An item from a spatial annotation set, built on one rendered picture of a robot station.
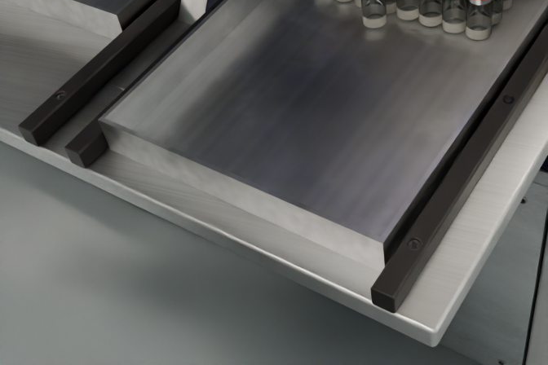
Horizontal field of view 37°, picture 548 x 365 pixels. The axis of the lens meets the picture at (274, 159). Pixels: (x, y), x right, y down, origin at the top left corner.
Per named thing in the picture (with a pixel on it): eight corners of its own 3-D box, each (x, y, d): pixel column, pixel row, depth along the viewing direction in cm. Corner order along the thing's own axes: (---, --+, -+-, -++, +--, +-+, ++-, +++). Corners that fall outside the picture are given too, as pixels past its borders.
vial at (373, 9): (370, 11, 75) (367, -30, 72) (391, 18, 74) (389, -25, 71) (358, 25, 74) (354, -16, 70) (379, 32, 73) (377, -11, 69)
